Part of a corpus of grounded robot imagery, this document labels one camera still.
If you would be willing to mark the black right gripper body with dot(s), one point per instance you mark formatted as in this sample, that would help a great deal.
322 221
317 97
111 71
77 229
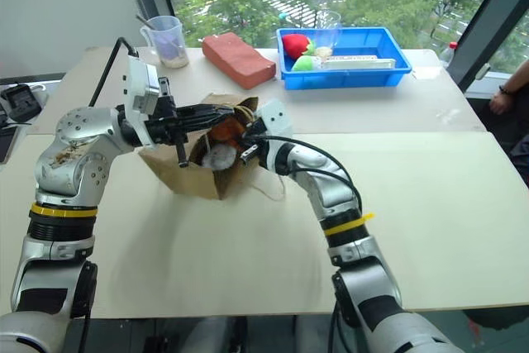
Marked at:
255 130

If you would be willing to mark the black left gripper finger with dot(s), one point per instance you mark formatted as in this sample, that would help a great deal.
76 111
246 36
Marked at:
202 122
206 110

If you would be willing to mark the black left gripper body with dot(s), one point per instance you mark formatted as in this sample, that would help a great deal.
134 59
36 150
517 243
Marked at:
165 125

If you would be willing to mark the orange plush toy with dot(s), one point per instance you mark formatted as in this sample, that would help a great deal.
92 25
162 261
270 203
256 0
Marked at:
225 132

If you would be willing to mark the brown paper bag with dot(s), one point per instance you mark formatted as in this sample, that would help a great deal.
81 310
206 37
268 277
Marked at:
194 179

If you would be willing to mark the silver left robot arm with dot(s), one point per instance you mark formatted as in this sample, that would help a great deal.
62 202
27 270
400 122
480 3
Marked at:
66 171

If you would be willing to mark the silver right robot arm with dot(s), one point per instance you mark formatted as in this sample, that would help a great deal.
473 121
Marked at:
335 192

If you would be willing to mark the white plush toy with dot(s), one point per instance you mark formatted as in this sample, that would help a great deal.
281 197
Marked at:
219 158

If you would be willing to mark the green plush toy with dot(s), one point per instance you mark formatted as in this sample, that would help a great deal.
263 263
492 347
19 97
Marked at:
304 63

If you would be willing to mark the red strawberry plush toy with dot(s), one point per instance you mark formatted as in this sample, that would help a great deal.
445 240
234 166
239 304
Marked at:
295 45

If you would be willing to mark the bystander bare hand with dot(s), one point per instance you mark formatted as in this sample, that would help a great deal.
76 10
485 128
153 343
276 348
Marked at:
500 101

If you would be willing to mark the red brick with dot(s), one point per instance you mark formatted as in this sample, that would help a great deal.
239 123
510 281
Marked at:
237 59

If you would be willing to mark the clear plastic measuring cup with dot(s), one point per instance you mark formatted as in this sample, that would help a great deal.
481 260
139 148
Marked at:
167 41

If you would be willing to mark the blue plastic bin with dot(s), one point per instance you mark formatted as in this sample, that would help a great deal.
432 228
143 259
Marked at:
351 74

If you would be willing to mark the white flat box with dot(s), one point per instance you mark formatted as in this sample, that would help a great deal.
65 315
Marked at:
359 63

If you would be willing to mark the yellow zip tie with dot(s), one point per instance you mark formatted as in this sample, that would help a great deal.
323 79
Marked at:
351 224

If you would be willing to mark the dark flat tablet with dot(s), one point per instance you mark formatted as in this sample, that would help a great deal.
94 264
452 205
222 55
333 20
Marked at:
6 144

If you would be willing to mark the clear bottle with red cap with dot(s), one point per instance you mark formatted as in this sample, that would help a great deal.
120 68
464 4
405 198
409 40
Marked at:
448 53

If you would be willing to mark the seated person in dark clothes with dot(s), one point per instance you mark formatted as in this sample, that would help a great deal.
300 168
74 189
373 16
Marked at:
516 121

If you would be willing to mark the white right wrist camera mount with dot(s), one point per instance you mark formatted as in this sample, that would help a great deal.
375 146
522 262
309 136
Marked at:
276 119

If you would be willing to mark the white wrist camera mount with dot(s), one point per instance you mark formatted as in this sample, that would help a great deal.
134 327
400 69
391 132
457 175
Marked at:
139 92
276 119

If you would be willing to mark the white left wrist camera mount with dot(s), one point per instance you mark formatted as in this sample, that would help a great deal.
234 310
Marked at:
139 92

